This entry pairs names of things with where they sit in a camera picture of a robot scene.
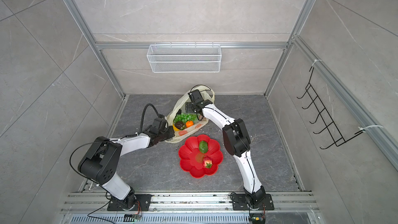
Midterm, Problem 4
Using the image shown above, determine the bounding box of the red fake strawberry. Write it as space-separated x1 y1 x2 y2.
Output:
203 157 212 169

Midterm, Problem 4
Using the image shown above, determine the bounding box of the aluminium rail frame front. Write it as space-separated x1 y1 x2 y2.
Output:
60 191 324 224

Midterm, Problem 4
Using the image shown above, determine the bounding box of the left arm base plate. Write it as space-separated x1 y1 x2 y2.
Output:
107 194 152 212

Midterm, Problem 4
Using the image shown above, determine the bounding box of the white wire mesh basket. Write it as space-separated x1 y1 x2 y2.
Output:
147 44 222 73

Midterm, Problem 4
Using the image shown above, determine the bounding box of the green fake grapes bunch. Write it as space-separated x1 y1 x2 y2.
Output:
173 113 198 123

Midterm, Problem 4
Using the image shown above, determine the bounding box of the cream plastic bag fruit print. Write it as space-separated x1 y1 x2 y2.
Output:
166 85 215 143

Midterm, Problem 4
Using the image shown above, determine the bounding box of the yellow fake banana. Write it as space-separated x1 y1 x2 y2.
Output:
173 125 180 132

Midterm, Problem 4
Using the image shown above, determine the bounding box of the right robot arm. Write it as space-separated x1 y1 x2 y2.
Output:
188 89 266 209

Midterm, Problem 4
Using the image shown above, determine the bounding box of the dark brown fake fruit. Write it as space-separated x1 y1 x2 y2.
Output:
174 121 186 130

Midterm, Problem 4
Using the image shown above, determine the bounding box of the dark green fake avocado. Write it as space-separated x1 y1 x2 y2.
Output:
199 141 208 153

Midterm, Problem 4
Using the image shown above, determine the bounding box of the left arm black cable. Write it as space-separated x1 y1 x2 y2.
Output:
139 103 161 133

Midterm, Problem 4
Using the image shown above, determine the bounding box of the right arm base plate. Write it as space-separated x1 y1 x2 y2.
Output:
230 192 275 211

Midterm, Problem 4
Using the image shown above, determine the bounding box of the black wire hook rack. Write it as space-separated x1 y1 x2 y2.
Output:
296 67 365 150

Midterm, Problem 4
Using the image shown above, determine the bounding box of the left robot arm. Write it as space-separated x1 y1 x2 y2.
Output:
77 117 175 211

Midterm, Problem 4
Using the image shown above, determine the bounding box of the orange fake fruit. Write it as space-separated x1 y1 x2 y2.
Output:
186 120 194 128

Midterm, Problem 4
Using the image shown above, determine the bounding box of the red flower-shaped plastic plate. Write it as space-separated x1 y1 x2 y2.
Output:
178 134 223 178

